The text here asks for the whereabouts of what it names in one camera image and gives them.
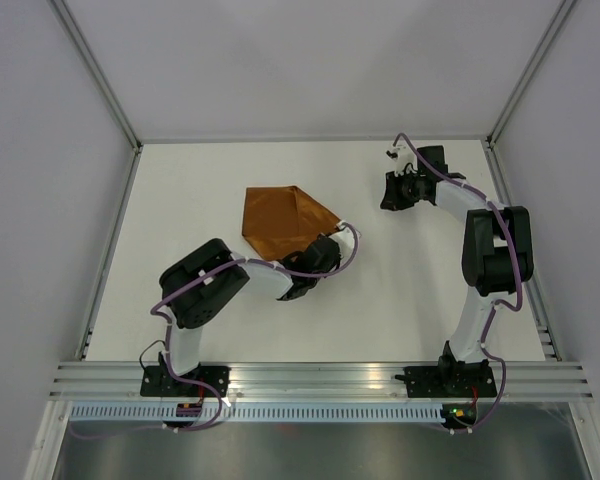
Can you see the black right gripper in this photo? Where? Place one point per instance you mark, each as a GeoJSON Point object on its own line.
{"type": "Point", "coordinates": [392, 200]}

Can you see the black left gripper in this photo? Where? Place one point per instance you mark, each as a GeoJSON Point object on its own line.
{"type": "Point", "coordinates": [335, 263]}

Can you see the orange cloth napkin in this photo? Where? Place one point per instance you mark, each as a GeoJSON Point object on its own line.
{"type": "Point", "coordinates": [278, 221]}

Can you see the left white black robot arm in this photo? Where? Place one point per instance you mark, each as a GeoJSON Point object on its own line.
{"type": "Point", "coordinates": [195, 289]}

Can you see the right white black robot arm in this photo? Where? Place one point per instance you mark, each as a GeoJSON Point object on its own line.
{"type": "Point", "coordinates": [497, 259]}

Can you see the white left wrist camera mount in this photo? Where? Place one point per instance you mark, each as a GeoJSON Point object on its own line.
{"type": "Point", "coordinates": [344, 236]}

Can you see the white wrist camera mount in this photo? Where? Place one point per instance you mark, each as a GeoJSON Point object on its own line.
{"type": "Point", "coordinates": [403, 158]}
{"type": "Point", "coordinates": [344, 236]}

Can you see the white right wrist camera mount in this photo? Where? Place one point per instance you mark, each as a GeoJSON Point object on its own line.
{"type": "Point", "coordinates": [403, 158]}

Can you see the white slotted cable duct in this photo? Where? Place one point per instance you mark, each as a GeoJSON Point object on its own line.
{"type": "Point", "coordinates": [265, 412]}

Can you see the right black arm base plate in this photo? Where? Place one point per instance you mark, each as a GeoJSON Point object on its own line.
{"type": "Point", "coordinates": [436, 382]}

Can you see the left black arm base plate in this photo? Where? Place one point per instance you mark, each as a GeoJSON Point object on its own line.
{"type": "Point", "coordinates": [157, 382]}

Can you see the aluminium frame post right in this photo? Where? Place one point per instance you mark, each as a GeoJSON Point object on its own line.
{"type": "Point", "coordinates": [541, 51]}

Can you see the aluminium frame post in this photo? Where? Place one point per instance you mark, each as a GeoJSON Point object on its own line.
{"type": "Point", "coordinates": [541, 51]}
{"type": "Point", "coordinates": [67, 20]}

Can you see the aluminium front rail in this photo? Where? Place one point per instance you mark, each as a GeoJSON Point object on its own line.
{"type": "Point", "coordinates": [526, 382]}

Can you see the aluminium frame post left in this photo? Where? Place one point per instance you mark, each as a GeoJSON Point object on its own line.
{"type": "Point", "coordinates": [67, 20]}

